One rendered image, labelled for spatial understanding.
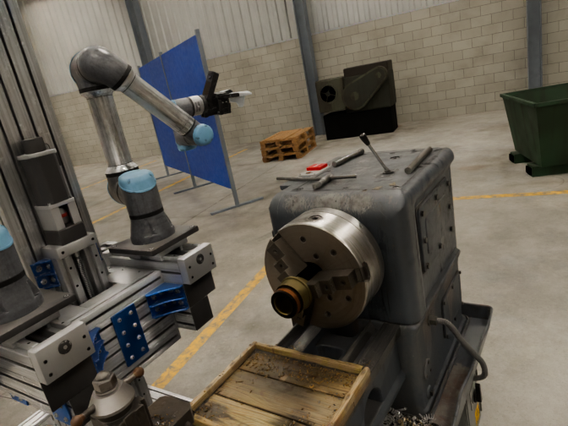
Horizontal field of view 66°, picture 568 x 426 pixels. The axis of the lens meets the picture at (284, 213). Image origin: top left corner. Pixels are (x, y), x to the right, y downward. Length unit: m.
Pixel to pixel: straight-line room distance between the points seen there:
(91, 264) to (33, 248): 0.17
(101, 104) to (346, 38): 9.93
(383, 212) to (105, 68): 0.94
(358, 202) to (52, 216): 0.89
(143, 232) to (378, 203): 0.78
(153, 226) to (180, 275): 0.19
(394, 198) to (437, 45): 9.81
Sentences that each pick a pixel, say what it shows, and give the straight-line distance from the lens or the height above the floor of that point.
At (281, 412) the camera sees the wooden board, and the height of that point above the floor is 0.88.
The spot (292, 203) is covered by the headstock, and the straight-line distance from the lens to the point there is 1.35.
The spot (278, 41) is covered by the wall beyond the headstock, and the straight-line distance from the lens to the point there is 11.88.
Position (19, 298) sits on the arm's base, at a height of 1.21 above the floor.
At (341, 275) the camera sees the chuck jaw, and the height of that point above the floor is 1.12.
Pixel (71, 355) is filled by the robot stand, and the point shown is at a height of 1.06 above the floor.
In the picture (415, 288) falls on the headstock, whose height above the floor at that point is 0.98.
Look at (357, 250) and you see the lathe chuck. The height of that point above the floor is 1.16.
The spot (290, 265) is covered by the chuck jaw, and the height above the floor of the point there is 1.14.
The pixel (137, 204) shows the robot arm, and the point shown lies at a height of 1.30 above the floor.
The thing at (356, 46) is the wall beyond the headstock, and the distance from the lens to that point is 11.25.
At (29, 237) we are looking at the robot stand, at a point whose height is 1.30.
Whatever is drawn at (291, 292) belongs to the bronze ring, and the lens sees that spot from 1.08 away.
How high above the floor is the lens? 1.60
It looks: 17 degrees down
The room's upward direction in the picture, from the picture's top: 11 degrees counter-clockwise
